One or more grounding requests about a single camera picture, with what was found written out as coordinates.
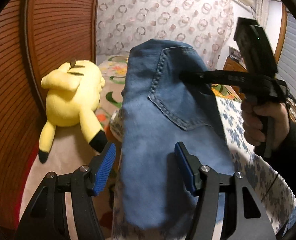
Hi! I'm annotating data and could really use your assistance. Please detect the blue denim jeans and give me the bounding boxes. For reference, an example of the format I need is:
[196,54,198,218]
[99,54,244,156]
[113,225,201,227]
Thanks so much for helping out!
[120,40,235,236]

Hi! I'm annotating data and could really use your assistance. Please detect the dark sleeve right forearm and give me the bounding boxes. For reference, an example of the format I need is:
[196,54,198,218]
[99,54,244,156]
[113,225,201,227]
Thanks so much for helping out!
[255,121,296,239]

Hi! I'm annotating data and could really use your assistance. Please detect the right hand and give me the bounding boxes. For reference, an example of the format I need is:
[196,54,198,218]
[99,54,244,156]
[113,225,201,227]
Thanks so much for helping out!
[241,100,290,150]

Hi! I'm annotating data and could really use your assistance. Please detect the wooden sideboard cabinet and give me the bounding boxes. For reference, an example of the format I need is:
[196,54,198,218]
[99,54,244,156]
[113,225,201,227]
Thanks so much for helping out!
[223,56,247,100]

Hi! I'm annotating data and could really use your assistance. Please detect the grey window blind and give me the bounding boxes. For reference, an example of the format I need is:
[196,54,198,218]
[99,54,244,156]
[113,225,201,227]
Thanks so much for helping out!
[278,13,296,100]

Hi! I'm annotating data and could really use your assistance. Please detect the blue floral white quilt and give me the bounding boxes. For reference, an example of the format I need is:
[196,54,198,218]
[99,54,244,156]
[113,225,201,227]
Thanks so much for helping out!
[112,96,296,239]

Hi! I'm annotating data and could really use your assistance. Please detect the floral beige bed blanket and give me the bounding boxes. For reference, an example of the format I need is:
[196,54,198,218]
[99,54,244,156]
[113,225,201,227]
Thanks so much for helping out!
[19,55,241,240]

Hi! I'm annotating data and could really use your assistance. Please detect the circle patterned sheer curtain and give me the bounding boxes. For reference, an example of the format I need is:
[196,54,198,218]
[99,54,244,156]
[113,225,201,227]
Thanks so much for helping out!
[95,0,234,69]

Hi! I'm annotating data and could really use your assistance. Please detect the beige side curtain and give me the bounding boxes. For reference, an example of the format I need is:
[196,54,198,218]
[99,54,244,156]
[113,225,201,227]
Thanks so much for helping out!
[256,0,269,29]

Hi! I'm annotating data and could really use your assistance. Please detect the yellow Pikachu plush toy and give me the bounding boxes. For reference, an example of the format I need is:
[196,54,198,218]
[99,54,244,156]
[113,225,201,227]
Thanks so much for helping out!
[38,60,107,163]

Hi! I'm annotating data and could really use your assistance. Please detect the brown louvered wardrobe door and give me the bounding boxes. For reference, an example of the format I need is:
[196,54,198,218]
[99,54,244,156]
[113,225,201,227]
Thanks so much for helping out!
[0,0,98,230]

